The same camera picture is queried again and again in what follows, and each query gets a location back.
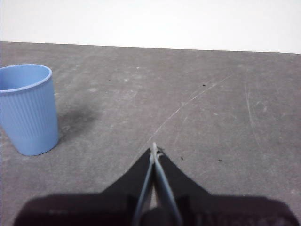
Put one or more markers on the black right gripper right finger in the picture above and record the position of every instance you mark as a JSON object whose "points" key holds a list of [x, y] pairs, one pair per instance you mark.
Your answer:
{"points": [[211, 209]]}

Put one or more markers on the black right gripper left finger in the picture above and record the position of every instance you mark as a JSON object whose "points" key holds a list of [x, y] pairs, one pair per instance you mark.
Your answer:
{"points": [[94, 209]]}

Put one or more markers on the blue ribbed plastic cup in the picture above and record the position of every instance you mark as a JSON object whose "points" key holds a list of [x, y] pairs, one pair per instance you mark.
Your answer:
{"points": [[28, 113]]}

